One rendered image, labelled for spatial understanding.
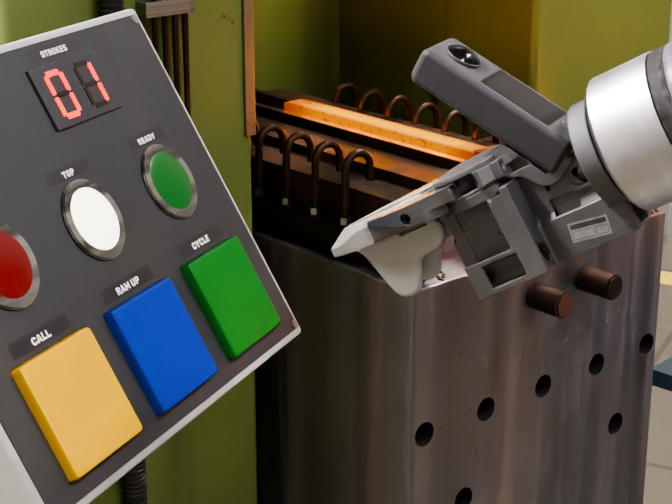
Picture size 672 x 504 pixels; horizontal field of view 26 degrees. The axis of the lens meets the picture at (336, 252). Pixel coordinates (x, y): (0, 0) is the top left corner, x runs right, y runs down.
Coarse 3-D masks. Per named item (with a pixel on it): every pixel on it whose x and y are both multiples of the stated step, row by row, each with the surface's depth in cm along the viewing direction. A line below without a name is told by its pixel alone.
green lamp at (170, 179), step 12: (156, 156) 105; (168, 156) 106; (156, 168) 104; (168, 168) 105; (180, 168) 107; (156, 180) 104; (168, 180) 105; (180, 180) 106; (168, 192) 104; (180, 192) 105; (180, 204) 105
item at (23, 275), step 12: (0, 240) 88; (12, 240) 89; (0, 252) 88; (12, 252) 89; (24, 252) 90; (0, 264) 87; (12, 264) 88; (24, 264) 89; (0, 276) 87; (12, 276) 88; (24, 276) 89; (0, 288) 87; (12, 288) 87; (24, 288) 88
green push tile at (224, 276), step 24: (192, 264) 103; (216, 264) 105; (240, 264) 107; (192, 288) 103; (216, 288) 104; (240, 288) 106; (216, 312) 103; (240, 312) 105; (264, 312) 108; (216, 336) 103; (240, 336) 104
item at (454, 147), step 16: (304, 112) 163; (320, 112) 161; (336, 112) 161; (352, 112) 161; (352, 128) 157; (368, 128) 155; (384, 128) 154; (400, 128) 154; (416, 128) 154; (416, 144) 150; (432, 144) 148; (448, 144) 147; (464, 144) 147
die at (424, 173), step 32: (288, 96) 175; (288, 128) 161; (320, 128) 159; (320, 160) 152; (384, 160) 148; (416, 160) 148; (448, 160) 145; (320, 192) 146; (352, 192) 142; (384, 192) 141
